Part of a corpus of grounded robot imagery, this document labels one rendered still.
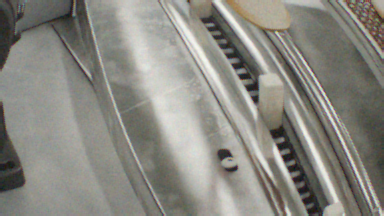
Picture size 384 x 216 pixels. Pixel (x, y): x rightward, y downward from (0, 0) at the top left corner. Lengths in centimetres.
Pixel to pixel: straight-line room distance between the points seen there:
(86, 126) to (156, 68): 6
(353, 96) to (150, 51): 16
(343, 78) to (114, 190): 21
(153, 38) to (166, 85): 6
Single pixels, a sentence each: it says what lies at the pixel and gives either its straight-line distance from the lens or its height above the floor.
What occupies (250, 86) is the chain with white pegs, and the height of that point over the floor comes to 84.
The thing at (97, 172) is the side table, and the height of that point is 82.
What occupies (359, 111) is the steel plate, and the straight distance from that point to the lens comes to 65.
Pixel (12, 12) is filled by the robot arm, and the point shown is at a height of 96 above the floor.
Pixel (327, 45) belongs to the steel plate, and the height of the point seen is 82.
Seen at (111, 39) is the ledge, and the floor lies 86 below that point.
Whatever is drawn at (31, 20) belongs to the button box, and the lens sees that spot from 77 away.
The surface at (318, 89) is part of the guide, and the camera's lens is 59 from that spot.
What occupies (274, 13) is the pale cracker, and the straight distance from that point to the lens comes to 54.
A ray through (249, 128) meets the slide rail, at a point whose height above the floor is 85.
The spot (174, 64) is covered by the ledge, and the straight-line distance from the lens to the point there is 60.
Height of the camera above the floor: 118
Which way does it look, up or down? 35 degrees down
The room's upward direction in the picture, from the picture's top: 1 degrees counter-clockwise
